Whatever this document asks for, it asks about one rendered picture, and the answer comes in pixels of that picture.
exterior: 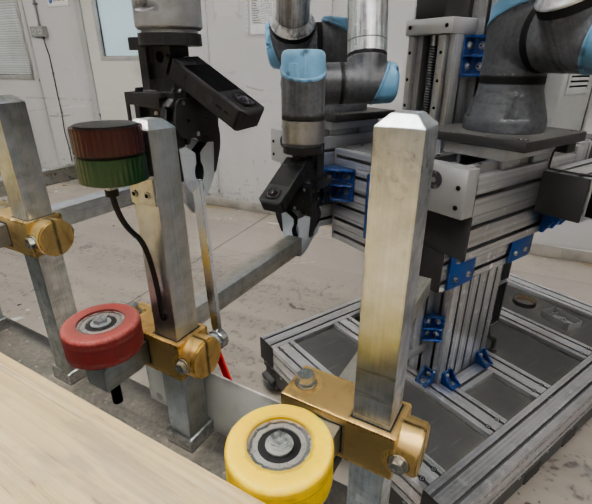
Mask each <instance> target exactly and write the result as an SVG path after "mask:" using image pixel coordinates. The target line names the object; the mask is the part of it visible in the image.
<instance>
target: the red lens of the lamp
mask: <svg viewBox="0 0 592 504"><path fill-rule="evenodd" d="M71 127H72V126H68V127H67V130H68V134H69V139H70V144H71V148H72V153H73V155H74V156H77V157H83V158H110V157H121V156H128V155H133V154H138V153H141V152H143V151H145V150H146V148H145V141H144V134H143V127H142V123H139V122H138V125H137V126H133V127H128V128H120V129H108V130H79V129H73V128H71Z"/></svg>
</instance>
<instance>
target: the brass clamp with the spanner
mask: <svg viewBox="0 0 592 504"><path fill-rule="evenodd" d="M139 307H140V308H141V309H142V313H141V314H140V317H141V323H142V329H143V334H144V340H145V341H147V345H148V351H149V357H150V362H149V363H147V364H146V365H148V366H150V367H152V368H154V369H156V370H159V371H161V372H163V373H165V374H167V375H169V376H171V377H174V378H176V379H178V380H180V381H184V380H185V379H186V378H187V377H189V376H192V377H194V378H196V379H203V378H205V377H207V376H208V375H209V374H211V373H212V371H213V370H214V369H215V367H216V365H217V363H218V361H219V358H220V353H221V347H220V342H219V340H218V339H217V338H215V337H212V336H210V335H208V333H207V326H206V325H203V324H201V323H198V322H197V323H198V327H196V328H195V329H194V330H192V331H191V332H189V333H188V334H187V335H185V336H184V337H182V338H181V339H180V340H178V341H175V340H173V339H170V338H168V337H165V336H163V335H160V334H158V333H156V332H155V326H154V320H153V314H152V308H151V305H149V304H146V303H144V302H139Z"/></svg>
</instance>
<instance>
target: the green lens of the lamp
mask: <svg viewBox="0 0 592 504"><path fill-rule="evenodd" d="M74 162H75V167H76V172H77V176H78V181H79V184H80V185H83V186H87V187H96V188H107V187H120V186H127V185H132V184H136V183H140V182H143V181H145V180H147V179H148V178H149V169H148V162H147V155H146V151H144V153H143V154H142V155H140V156H137V157H133V158H129V159H122V160H113V161H85V160H79V159H77V158H76V156H74Z"/></svg>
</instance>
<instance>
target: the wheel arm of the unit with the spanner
mask: <svg viewBox="0 0 592 504"><path fill-rule="evenodd" d="M301 252H302V238H301V237H296V236H291V235H287V236H286V237H284V238H283V239H281V240H279V241H278V242H276V243H275V244H273V245H271V246H270V247H268V248H267V249H265V250H263V251H262V252H260V253H259V254H257V255H255V256H254V257H252V258H250V259H249V260H247V261H246V262H244V263H242V264H241V265H239V266H238V267H236V268H234V269H233V270H231V271H230V272H228V273H226V274H225V275H223V276H222V277H220V278H218V279H217V280H216V284H217V292H218V301H219V309H220V311H221V310H222V309H223V308H225V307H226V306H228V305H229V304H230V303H232V302H233V301H234V300H236V299H237V298H239V297H240V296H241V295H243V294H244V293H246V292H247V291H248V290H250V289H251V288H252V287H254V286H255V285H257V284H258V283H259V282H261V281H262V280H264V279H265V278H266V277H268V276H269V275H271V274H272V273H273V272H275V271H276V270H277V269H279V268H280V267H282V266H283V265H284V264H286V263H287V262H289V261H290V260H291V259H293V258H294V257H295V256H297V255H298V254H300V253H301ZM194 297H195V306H196V314H197V322H198V323H201V324H203V323H204V322H205V321H207V320H208V319H210V312H209V305H208V299H207V292H206V287H204V288H202V289H201V290H199V291H198V292H196V293H194ZM149 362H150V357H149V351H148V345H147V341H145V340H144V342H143V345H142V347H141V349H140V350H139V351H138V352H137V353H136V354H135V355H134V356H133V357H131V358H130V359H128V360H127V361H125V362H123V363H121V364H119V365H116V366H114V367H110V368H106V369H101V370H86V374H87V378H88V382H89V383H91V384H93V385H94V386H96V387H98V388H100V389H102V390H104V391H106V392H110V391H111V390H113V389H114V388H116V387H117V386H118V385H120V384H121V383H122V382H124V381H125V380H127V379H128V378H129V377H131V376H132V375H134V374H135V373H136V372H138V371H139V370H140V369H142V368H143V366H144V365H146V364H147V363H149Z"/></svg>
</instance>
